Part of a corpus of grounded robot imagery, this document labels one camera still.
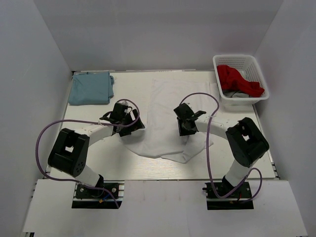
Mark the white t-shirt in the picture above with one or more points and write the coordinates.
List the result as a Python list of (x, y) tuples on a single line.
[(160, 138)]

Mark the folded light blue t-shirt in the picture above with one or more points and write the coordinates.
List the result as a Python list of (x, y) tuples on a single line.
[(91, 89)]

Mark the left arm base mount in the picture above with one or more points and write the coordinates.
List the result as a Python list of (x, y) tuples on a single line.
[(85, 198)]

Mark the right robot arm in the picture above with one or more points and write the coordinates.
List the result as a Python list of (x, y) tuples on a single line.
[(246, 141)]

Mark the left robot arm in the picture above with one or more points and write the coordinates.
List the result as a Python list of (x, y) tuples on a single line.
[(70, 150)]

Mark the red t-shirt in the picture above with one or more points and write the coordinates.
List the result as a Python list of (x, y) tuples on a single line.
[(231, 79)]

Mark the white plastic basket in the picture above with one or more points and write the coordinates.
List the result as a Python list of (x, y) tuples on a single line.
[(249, 69)]

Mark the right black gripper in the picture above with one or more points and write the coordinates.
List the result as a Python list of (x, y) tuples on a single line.
[(183, 132)]

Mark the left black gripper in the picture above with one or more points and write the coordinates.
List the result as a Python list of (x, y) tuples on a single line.
[(138, 125)]

